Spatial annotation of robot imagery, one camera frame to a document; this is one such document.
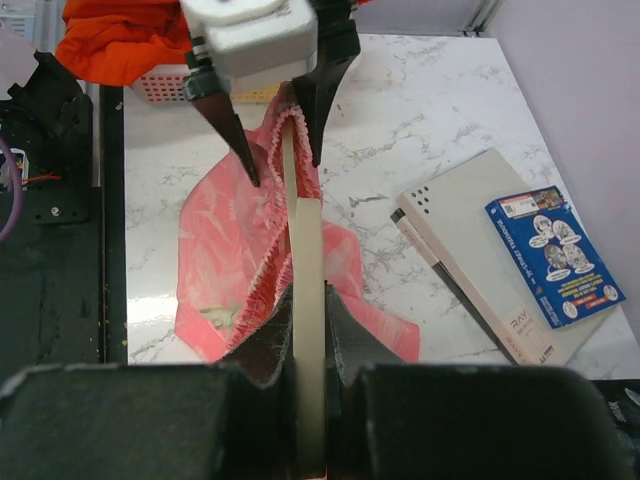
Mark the grey book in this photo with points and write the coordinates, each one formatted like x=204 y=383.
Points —
x=445 y=219

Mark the beige plastic hanger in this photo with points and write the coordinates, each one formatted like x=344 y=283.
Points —
x=308 y=316

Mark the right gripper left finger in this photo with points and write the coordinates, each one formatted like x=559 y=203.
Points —
x=227 y=420

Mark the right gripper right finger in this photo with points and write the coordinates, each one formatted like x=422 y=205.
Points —
x=390 y=419

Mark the dark leaf-print shorts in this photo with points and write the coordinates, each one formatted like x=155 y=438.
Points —
x=622 y=399

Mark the aluminium frame post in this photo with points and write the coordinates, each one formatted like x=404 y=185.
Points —
x=481 y=18

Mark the blue booklet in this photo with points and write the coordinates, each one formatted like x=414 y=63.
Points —
x=554 y=255

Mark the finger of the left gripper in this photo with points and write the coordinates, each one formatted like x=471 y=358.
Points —
x=338 y=47
x=205 y=91

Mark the white laundry basket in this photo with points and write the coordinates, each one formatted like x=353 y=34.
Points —
x=164 y=84

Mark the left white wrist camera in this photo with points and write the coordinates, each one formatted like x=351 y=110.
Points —
x=254 y=43

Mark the orange garment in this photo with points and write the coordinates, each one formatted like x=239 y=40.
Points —
x=113 y=43

